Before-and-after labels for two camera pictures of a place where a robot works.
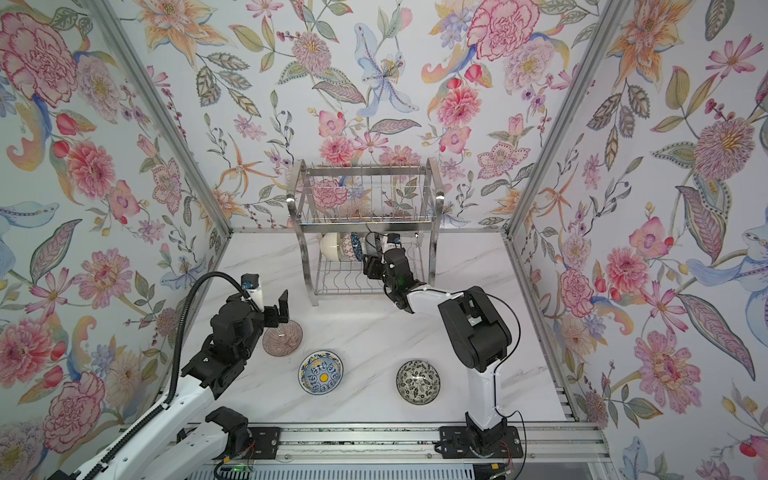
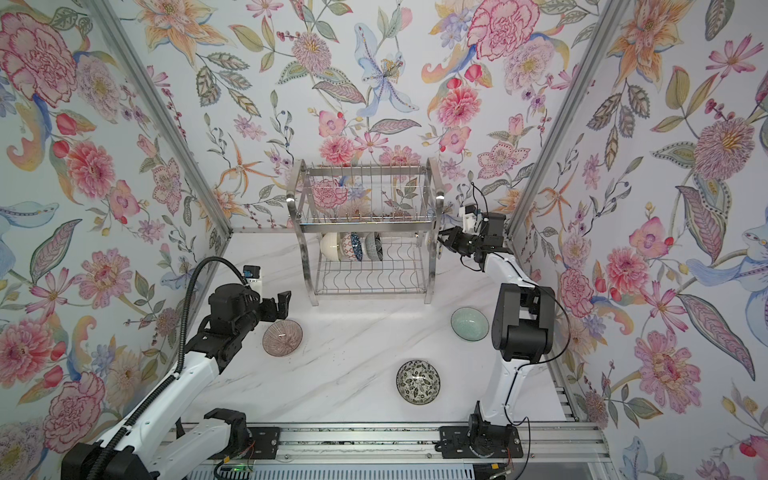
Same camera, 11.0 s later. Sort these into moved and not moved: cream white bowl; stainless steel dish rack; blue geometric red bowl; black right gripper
Moved: black right gripper
Not moved: stainless steel dish rack; blue geometric red bowl; cream white bowl
